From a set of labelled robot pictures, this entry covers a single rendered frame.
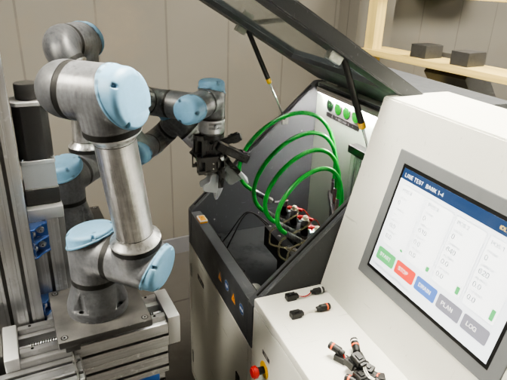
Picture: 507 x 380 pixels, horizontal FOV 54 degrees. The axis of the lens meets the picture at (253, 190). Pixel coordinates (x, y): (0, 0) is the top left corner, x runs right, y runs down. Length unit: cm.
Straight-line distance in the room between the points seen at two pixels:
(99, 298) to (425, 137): 88
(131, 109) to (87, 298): 53
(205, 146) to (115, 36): 170
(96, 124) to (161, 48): 218
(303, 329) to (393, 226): 36
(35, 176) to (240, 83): 214
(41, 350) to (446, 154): 106
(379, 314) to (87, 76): 89
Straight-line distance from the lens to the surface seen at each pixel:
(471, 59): 294
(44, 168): 140
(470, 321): 114
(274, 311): 141
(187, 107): 128
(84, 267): 124
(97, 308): 129
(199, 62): 320
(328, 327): 138
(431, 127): 125
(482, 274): 112
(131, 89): 95
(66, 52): 156
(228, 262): 167
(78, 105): 96
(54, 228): 144
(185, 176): 337
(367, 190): 138
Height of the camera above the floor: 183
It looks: 24 degrees down
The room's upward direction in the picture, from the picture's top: 2 degrees clockwise
